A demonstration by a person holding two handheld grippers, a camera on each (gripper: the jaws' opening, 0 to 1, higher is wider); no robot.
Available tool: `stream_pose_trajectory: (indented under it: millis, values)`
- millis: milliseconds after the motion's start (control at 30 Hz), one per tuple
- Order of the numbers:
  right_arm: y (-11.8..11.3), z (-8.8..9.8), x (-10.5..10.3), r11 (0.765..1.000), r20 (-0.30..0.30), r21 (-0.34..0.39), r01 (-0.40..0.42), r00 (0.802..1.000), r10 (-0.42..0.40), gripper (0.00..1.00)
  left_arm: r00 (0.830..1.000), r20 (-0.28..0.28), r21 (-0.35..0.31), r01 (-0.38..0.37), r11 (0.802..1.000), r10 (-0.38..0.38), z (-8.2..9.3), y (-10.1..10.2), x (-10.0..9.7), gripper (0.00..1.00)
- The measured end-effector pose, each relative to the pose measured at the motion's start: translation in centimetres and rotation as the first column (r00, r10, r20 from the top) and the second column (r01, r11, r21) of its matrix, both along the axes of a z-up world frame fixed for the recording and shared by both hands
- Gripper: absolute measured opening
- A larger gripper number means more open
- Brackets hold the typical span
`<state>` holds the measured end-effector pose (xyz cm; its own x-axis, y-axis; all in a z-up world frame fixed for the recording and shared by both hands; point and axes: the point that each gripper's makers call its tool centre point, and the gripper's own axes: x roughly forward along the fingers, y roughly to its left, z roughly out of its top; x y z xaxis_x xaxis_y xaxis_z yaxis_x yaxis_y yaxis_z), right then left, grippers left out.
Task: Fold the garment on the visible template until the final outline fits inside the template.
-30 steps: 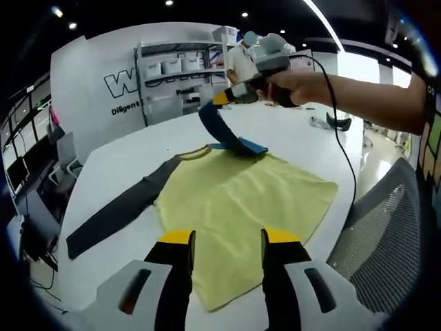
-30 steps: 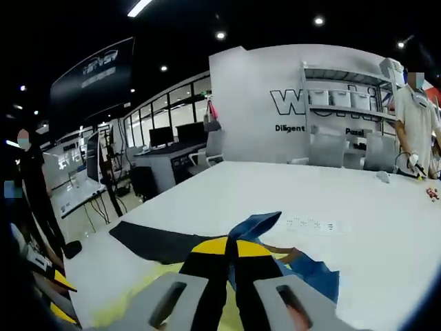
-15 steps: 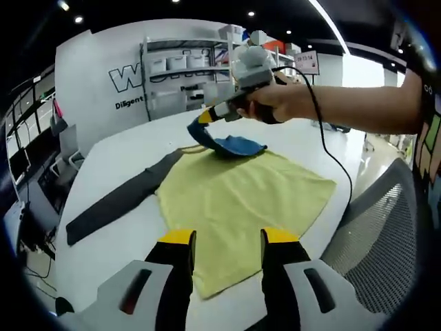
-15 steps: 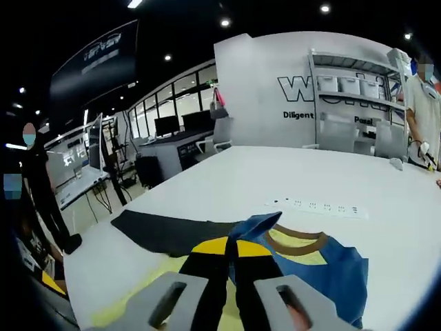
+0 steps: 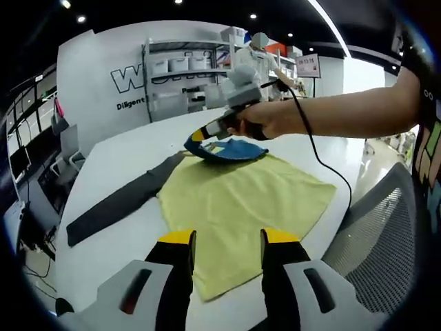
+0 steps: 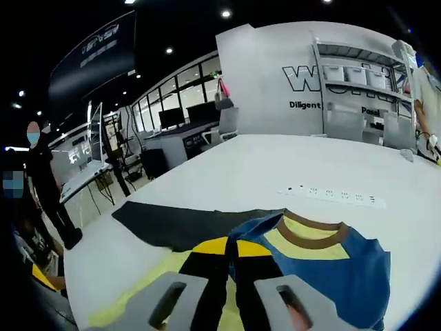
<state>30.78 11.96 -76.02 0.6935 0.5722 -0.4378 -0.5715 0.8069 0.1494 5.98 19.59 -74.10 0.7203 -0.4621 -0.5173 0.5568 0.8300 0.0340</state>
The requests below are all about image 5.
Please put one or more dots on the grey mesh office chair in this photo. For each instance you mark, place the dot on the grey mesh office chair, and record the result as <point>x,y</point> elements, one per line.
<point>379,241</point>

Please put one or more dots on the person's black printed shirt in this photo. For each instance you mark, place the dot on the person's black printed shirt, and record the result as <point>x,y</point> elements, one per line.
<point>427,155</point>

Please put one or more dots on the grey metal shelving unit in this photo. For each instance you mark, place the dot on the grey metal shelving unit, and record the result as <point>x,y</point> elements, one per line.
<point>182,82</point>

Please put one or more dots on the pink timer screen on stand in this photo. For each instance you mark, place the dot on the pink timer screen on stand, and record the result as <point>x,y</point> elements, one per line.
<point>307,65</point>

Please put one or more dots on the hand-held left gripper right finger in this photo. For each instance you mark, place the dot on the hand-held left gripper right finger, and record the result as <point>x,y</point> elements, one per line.
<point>303,296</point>

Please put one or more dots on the yellow garment with dark sleeves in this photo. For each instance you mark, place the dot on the yellow garment with dark sleeves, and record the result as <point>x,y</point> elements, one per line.
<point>241,207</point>

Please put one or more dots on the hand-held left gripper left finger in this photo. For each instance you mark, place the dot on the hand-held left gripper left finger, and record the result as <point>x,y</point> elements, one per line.
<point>144,296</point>

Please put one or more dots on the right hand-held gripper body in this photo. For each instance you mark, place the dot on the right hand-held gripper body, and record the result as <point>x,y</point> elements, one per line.
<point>243,91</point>

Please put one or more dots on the white storage bin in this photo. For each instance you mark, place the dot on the white storage bin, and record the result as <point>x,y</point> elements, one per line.
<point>233,35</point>
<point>198,63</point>
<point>179,65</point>
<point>160,66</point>

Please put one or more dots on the white framed monitor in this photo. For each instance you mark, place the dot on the white framed monitor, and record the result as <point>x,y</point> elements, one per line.
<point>19,163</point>

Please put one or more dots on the black chair armrest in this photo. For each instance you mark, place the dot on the black chair armrest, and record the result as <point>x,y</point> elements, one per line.
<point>63,307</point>

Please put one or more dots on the white frame chair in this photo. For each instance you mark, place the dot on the white frame chair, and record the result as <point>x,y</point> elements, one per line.
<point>70,145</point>

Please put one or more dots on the grey box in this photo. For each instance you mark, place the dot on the grey box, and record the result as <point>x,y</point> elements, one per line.
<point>169,102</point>
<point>216,96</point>

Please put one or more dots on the person's right hand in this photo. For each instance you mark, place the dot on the person's right hand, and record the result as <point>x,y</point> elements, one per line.
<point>268,120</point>

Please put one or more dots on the pink hanging bag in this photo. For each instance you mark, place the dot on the pink hanging bag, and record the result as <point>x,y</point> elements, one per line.
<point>59,108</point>

